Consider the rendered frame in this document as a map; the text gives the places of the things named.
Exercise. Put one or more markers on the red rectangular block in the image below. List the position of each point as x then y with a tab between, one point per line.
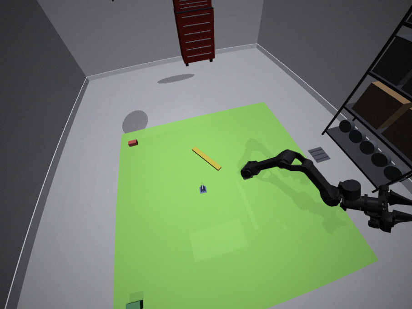
132	143

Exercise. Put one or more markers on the yellow long bar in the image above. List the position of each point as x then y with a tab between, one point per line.
207	159

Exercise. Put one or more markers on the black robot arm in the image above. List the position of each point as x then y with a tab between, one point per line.
349	191

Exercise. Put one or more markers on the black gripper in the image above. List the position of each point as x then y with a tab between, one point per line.
380	206

